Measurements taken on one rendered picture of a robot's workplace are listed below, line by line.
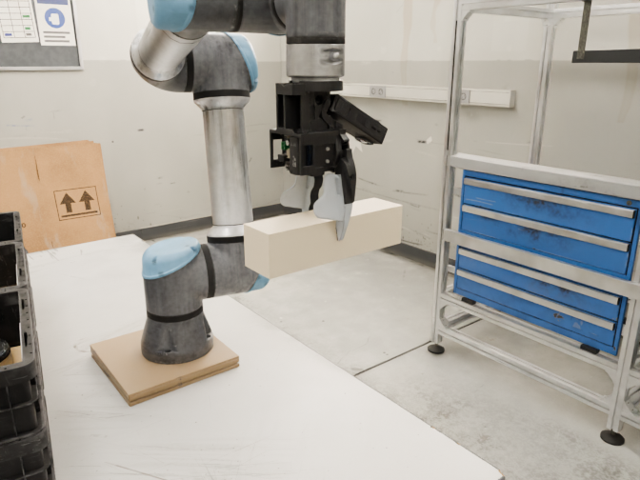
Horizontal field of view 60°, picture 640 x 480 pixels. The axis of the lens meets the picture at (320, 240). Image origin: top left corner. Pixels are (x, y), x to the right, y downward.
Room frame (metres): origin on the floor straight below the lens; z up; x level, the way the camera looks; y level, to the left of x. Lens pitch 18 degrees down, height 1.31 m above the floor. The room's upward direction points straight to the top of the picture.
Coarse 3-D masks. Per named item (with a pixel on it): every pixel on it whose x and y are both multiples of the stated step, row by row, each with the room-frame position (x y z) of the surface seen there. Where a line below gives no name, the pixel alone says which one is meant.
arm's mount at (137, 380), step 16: (128, 336) 1.10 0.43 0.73; (96, 352) 1.02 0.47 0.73; (112, 352) 1.02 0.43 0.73; (128, 352) 1.03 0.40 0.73; (208, 352) 1.03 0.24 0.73; (224, 352) 1.03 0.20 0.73; (112, 368) 0.97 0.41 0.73; (128, 368) 0.97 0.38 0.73; (144, 368) 0.97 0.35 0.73; (160, 368) 0.97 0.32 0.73; (176, 368) 0.97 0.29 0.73; (192, 368) 0.97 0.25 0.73; (208, 368) 0.97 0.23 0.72; (224, 368) 1.00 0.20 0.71; (112, 384) 0.95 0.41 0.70; (128, 384) 0.91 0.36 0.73; (144, 384) 0.91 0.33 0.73; (160, 384) 0.91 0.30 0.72; (176, 384) 0.93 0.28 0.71; (128, 400) 0.89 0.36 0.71; (144, 400) 0.89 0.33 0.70
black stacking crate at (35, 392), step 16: (0, 304) 0.87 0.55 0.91; (16, 304) 0.88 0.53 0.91; (0, 320) 0.87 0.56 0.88; (16, 320) 0.88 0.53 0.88; (0, 336) 0.87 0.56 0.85; (16, 336) 0.88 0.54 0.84; (32, 384) 0.68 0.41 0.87; (0, 400) 0.63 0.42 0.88; (16, 400) 0.64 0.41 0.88; (32, 400) 0.64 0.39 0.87; (0, 416) 0.63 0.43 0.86; (16, 416) 0.63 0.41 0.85; (32, 416) 0.65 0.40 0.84; (0, 432) 0.62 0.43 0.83; (16, 432) 0.63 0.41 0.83; (32, 432) 0.64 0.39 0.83
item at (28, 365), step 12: (24, 300) 0.84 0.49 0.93; (24, 312) 0.79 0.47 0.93; (24, 324) 0.75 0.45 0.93; (24, 336) 0.72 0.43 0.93; (24, 348) 0.68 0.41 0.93; (24, 360) 0.65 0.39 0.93; (0, 372) 0.62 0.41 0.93; (12, 372) 0.63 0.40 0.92; (24, 372) 0.63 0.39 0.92; (36, 372) 0.65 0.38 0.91; (0, 384) 0.62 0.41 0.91; (12, 384) 0.63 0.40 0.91
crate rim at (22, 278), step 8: (16, 248) 1.11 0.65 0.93; (16, 256) 1.06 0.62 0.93; (24, 256) 1.06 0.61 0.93; (16, 264) 1.02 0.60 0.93; (24, 264) 1.02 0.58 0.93; (24, 272) 0.97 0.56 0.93; (24, 280) 0.93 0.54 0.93; (0, 288) 0.90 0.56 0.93; (8, 288) 0.90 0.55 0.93; (16, 288) 0.90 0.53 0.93; (24, 288) 0.91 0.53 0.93
